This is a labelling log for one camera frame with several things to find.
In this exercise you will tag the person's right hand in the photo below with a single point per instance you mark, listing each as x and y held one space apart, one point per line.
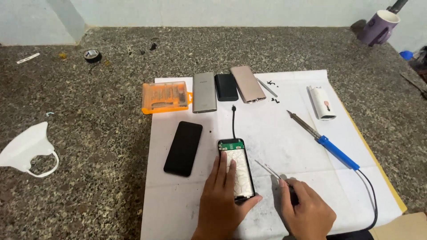
308 215

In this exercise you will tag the yellow paper sheet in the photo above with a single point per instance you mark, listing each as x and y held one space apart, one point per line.
383 173

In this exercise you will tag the small black power bank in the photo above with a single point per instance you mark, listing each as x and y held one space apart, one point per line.
226 87

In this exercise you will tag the white face mask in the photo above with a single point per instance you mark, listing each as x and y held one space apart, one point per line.
28 146

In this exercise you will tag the white plastic strip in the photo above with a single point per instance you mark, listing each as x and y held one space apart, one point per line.
28 58

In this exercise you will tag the white paper sheet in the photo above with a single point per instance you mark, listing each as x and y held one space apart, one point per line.
283 133

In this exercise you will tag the small black screws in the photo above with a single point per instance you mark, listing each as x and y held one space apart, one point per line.
275 100
271 82

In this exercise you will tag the rose gold power bank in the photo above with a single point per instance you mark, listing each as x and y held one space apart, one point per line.
247 84

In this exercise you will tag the thin metal pry tool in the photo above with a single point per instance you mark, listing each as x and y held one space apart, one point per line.
266 87

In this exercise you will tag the heap of dark items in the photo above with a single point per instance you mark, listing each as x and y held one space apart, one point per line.
421 63

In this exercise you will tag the person's left hand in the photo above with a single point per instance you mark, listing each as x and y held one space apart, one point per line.
218 206

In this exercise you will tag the orange screwdriver bit case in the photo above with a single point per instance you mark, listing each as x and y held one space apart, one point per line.
165 97

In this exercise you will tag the small light blue scrap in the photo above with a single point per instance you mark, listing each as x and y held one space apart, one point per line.
50 114

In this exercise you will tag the blue bottle cap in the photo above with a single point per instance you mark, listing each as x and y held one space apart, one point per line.
406 55

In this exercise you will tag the black power bank cover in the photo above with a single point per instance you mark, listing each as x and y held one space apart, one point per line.
183 148

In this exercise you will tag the black electrical tape roll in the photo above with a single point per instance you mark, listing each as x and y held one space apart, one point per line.
92 55

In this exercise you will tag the silver power bank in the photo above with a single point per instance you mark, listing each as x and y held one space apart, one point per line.
204 92

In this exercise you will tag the purple mug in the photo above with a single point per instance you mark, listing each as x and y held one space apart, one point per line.
378 29

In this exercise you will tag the small black plastic scrap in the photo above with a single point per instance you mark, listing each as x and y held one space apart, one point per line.
153 46

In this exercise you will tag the white power bank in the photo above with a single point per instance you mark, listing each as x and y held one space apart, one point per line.
322 103

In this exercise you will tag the brown cardboard box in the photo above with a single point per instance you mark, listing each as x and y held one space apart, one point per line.
403 228

